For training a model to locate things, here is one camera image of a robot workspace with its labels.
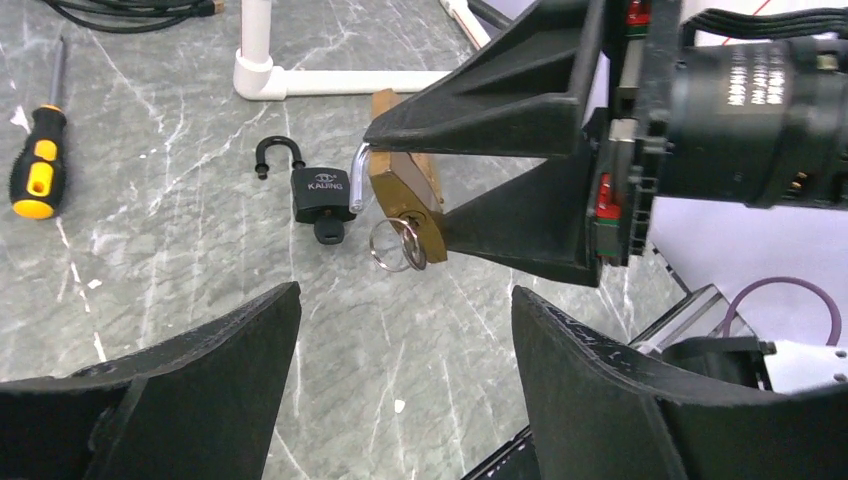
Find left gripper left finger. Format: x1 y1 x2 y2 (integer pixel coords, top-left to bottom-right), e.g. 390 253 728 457
1 282 302 479

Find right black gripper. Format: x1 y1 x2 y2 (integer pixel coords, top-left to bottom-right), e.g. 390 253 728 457
590 1 847 265

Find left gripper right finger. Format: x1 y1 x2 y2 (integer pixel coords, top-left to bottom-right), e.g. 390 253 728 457
511 286 847 479

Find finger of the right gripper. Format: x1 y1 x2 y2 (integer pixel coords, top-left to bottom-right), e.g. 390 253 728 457
363 1 607 158
442 136 600 287

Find brass padlock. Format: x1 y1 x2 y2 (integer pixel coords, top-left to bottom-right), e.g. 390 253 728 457
349 87 450 265

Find black padlock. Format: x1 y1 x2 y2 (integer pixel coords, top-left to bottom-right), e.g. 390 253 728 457
254 135 356 224

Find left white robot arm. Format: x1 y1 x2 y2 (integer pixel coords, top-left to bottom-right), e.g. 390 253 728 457
1 282 847 479

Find black foam tube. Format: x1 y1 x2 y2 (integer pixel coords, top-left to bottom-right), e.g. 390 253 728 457
467 0 513 30

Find yellow black screwdriver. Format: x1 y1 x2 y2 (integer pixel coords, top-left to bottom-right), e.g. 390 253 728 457
8 37 68 220

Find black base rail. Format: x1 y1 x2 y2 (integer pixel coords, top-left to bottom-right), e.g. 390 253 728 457
462 426 541 480

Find purple cable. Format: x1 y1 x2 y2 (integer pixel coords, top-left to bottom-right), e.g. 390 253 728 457
718 276 844 347

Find white PVC pipe frame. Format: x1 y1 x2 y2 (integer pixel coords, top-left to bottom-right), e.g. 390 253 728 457
232 1 490 101

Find coiled black cable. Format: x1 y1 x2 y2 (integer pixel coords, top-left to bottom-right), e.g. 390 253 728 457
39 0 227 34

